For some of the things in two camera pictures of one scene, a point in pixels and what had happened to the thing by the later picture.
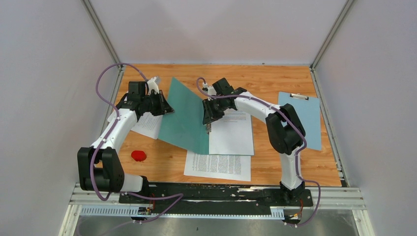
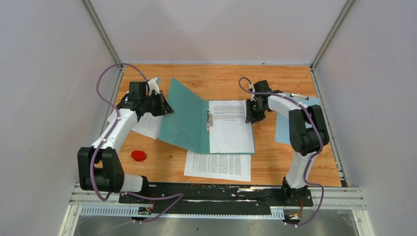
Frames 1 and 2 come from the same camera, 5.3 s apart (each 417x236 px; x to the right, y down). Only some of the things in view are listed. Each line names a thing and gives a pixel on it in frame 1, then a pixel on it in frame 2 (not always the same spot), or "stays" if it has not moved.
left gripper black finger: [165, 107] stays
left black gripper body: [153, 104] stays
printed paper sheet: [232, 134] stays
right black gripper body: [215, 108] → [254, 112]
